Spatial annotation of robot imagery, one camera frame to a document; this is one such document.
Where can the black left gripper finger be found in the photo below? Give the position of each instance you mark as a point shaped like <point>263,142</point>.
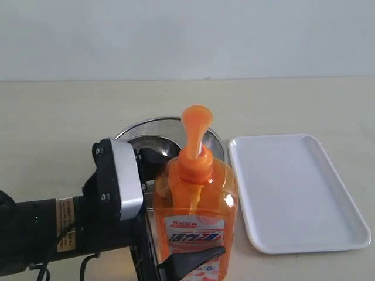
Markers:
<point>179,265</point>
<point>150,163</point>

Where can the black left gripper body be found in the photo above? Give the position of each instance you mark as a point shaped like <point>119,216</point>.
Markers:
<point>143,250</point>

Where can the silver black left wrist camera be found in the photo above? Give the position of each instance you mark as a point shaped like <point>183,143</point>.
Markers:
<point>113,192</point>

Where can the orange soap pump bottle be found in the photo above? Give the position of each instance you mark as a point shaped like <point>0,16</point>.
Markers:
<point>195,200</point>

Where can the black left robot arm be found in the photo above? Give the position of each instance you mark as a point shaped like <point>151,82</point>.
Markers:
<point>35,233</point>

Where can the small stainless steel bowl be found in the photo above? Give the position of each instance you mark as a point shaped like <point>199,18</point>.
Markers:
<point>160,144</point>

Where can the white rectangular plastic tray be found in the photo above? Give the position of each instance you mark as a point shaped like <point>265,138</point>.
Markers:
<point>292,198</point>

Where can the steel mesh strainer basket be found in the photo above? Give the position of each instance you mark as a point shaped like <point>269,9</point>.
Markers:
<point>170,127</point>

